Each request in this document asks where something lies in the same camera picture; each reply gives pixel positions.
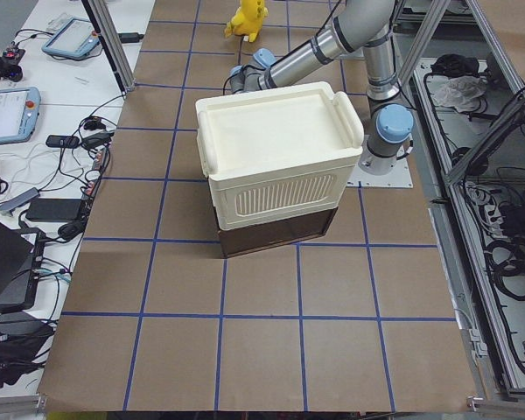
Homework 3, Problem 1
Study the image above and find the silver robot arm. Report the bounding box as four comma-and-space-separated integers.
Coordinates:
227, 1, 414, 176

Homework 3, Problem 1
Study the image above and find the cream plastic storage box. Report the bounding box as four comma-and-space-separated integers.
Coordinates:
195, 82, 364, 230

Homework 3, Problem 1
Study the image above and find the yellow plush toy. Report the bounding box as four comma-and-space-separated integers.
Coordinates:
224, 0, 269, 43

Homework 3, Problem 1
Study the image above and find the black power adapter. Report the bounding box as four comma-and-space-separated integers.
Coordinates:
25, 198, 81, 222

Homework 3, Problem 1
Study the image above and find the black power brick far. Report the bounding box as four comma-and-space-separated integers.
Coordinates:
118, 31, 144, 44

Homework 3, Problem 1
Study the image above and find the grey usb hub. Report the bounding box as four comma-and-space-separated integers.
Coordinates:
0, 187, 40, 214

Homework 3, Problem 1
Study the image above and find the white crumpled cloth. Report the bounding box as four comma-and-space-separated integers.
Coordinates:
433, 76, 487, 112

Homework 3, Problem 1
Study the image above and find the blue teach pendant far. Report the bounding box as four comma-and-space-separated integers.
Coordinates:
41, 17, 100, 61

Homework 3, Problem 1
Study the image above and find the blue teach pendant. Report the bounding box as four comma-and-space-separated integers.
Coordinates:
41, 17, 100, 61
0, 87, 41, 145

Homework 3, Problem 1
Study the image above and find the black laptop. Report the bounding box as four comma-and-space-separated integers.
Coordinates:
0, 222, 45, 313

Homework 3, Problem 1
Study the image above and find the blue teach pendant near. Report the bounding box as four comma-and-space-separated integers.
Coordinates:
0, 87, 41, 145

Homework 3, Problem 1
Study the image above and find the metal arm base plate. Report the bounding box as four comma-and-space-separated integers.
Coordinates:
337, 153, 414, 189

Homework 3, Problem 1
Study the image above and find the aluminium frame post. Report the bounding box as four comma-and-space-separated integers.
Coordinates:
81, 0, 135, 95

